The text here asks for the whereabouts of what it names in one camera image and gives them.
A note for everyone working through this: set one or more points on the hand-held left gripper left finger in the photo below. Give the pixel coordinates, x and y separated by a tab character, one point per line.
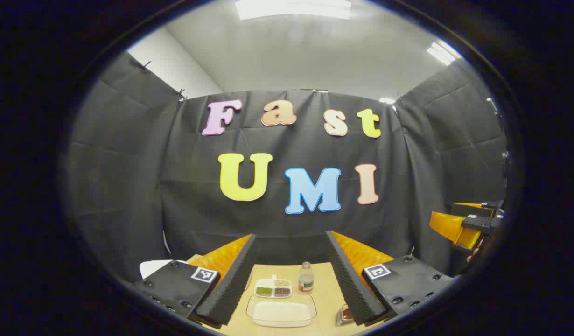
234	285

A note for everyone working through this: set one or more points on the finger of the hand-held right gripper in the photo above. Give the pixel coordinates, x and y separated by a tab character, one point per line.
448	226
490	206

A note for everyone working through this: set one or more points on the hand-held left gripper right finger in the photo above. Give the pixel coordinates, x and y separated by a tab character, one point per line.
349	283

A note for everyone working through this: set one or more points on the clear chopstick holder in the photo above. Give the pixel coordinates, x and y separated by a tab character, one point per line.
343	321

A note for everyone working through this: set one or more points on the white divided bean dish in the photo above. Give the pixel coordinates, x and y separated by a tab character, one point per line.
273	288

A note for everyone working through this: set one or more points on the clear plastic bottle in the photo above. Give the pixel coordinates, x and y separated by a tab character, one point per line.
306	280

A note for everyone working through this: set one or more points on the clear plastic tray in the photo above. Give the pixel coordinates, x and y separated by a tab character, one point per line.
281	297

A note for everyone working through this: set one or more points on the black backdrop cloth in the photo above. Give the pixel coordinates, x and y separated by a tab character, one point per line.
287	149

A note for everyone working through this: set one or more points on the small ceiling light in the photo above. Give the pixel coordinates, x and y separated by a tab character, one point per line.
441	52

